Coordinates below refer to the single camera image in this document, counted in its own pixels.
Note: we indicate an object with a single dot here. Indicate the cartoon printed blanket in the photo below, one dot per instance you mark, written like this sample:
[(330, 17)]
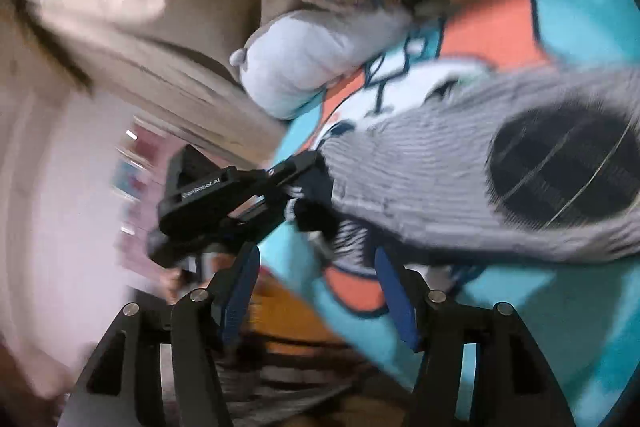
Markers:
[(550, 317)]

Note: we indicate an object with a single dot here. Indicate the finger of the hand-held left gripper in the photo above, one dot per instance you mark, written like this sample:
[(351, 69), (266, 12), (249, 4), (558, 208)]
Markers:
[(287, 169), (260, 222)]

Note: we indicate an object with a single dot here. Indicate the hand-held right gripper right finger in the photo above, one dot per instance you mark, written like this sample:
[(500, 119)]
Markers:
[(396, 302)]

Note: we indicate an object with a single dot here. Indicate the striped pants with navy patches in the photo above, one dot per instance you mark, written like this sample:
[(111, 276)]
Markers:
[(425, 167)]

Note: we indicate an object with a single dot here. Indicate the person's striped clothing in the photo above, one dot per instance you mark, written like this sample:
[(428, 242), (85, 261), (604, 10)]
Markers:
[(280, 377)]

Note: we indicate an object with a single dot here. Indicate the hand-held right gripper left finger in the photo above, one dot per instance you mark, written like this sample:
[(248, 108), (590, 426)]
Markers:
[(239, 294)]

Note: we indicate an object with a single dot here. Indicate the beige padded headboard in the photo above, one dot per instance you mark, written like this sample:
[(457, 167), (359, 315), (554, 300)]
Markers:
[(115, 7)]

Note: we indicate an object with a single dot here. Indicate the pink wall poster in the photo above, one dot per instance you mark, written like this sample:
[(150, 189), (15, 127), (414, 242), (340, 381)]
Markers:
[(135, 187)]

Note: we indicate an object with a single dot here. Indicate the person's left hand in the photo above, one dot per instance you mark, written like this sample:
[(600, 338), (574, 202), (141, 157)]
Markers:
[(172, 283)]

